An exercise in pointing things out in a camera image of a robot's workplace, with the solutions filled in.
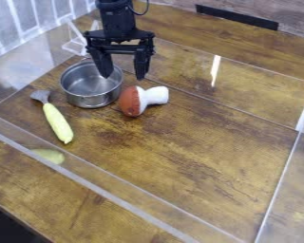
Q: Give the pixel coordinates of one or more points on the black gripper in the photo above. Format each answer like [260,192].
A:
[120,38]

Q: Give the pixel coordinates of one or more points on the silver metal pot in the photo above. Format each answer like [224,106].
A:
[87,89]

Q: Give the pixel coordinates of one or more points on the red and white toy mushroom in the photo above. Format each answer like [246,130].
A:
[136,98]

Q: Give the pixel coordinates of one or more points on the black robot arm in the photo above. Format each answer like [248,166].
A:
[113,4]

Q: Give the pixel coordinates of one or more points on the yellow toy corn cob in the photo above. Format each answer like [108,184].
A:
[55,117]

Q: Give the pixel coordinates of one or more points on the black strip on table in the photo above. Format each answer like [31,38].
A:
[238,17]

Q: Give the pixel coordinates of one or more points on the clear acrylic front barrier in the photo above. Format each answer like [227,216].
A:
[163,214]

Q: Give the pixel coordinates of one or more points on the clear acrylic barrier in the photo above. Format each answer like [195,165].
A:
[283,223]
[163,214]

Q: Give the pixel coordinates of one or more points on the clear acrylic right barrier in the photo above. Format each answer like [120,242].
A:
[283,223]

